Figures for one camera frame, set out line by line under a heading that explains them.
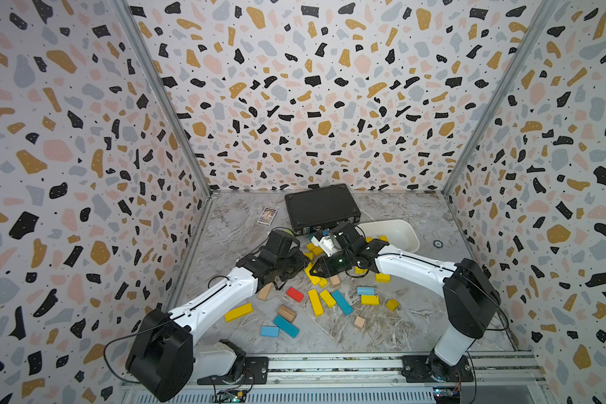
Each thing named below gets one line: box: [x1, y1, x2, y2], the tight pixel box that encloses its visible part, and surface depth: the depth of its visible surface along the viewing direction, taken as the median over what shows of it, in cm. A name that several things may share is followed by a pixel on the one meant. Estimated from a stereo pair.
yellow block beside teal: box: [319, 289, 337, 309], surface depth 89 cm
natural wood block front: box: [277, 304, 298, 324], surface depth 85 cm
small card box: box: [257, 207, 278, 225], surface depth 112 cm
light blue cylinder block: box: [356, 286, 377, 296], surface depth 90 cm
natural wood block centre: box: [329, 274, 341, 288], surface depth 92 cm
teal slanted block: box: [331, 290, 354, 316], surface depth 89 cm
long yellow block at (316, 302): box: [308, 289, 325, 317], surface depth 88 cm
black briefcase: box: [284, 183, 362, 235], surface depth 113 cm
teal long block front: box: [272, 314, 301, 339], surface depth 84 cm
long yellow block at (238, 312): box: [223, 303, 254, 323], surface depth 86 cm
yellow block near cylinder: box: [361, 294, 380, 306], surface depth 89 cm
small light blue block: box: [260, 325, 280, 338], surface depth 84 cm
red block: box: [286, 286, 305, 303], surface depth 91 cm
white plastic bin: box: [357, 219, 420, 254], surface depth 106 cm
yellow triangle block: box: [385, 297, 400, 312], surface depth 88 cm
